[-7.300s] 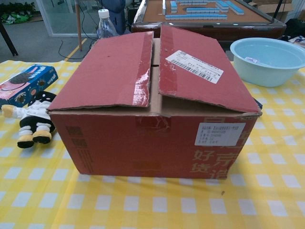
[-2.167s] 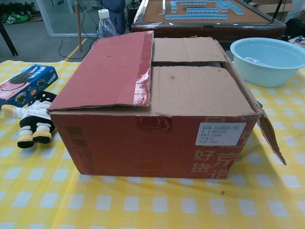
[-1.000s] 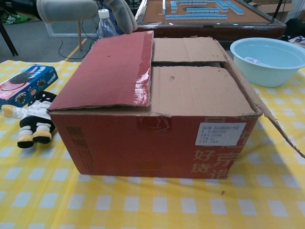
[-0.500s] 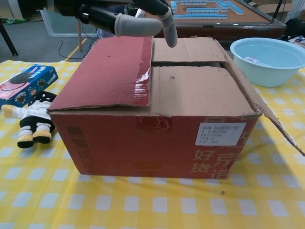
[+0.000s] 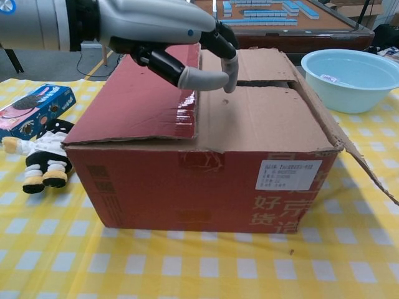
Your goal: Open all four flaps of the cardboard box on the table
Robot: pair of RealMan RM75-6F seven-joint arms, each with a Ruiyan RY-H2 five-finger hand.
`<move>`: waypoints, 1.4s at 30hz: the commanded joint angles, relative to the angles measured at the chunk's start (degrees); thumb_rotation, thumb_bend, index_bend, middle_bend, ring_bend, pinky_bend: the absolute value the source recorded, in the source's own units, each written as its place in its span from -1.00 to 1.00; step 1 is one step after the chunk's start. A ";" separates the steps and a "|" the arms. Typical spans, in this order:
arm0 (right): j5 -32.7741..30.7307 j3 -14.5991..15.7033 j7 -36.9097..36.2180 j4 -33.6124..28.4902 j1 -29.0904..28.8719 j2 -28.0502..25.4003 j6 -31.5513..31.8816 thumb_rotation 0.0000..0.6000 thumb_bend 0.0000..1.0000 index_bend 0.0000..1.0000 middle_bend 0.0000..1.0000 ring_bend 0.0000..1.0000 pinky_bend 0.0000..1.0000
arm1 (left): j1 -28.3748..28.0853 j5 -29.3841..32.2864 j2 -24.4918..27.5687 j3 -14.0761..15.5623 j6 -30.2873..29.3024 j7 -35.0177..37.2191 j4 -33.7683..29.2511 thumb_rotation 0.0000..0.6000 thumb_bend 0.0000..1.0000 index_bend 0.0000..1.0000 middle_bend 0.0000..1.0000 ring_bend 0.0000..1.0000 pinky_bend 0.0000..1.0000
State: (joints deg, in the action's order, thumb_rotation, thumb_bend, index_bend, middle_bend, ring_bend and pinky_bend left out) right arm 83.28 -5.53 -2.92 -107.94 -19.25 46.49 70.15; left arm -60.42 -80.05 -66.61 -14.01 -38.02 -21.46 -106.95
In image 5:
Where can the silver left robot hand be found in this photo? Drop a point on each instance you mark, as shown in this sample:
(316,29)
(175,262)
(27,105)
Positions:
(156,21)

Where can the red cardboard shipping box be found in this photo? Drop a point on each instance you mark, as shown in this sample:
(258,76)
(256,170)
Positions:
(187,187)

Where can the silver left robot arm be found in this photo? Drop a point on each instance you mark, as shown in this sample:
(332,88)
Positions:
(37,25)

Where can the blue Oreo cookie box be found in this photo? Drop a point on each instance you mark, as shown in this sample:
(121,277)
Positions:
(40,102)

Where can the wooden pole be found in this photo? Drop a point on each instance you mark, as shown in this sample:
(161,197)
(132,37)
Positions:
(104,57)

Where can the stacked blue mahjong tile column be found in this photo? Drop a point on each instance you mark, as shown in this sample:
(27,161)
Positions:
(227,7)

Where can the long blue mahjong tile row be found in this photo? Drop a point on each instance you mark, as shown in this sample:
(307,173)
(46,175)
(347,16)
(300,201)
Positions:
(258,22)

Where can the short blue mahjong tile row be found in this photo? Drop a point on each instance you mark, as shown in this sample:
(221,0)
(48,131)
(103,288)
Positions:
(265,13)

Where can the brown mahjong table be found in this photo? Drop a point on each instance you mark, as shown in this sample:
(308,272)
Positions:
(296,40)

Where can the black table leg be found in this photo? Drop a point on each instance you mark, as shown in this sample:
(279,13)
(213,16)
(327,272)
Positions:
(14,60)

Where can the diagonal blue mahjong tile row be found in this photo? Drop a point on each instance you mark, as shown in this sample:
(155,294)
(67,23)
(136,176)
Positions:
(305,8)

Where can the black and white plush toy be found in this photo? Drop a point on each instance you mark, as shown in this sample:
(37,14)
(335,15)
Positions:
(46,155)

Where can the light blue plastic basin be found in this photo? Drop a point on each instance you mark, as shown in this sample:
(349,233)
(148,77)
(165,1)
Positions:
(343,93)

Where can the printed plastic package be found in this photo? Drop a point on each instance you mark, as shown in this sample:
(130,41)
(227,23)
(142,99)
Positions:
(391,53)

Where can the yellow checkered tablecloth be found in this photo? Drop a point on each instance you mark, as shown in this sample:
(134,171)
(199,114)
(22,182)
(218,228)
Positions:
(187,264)

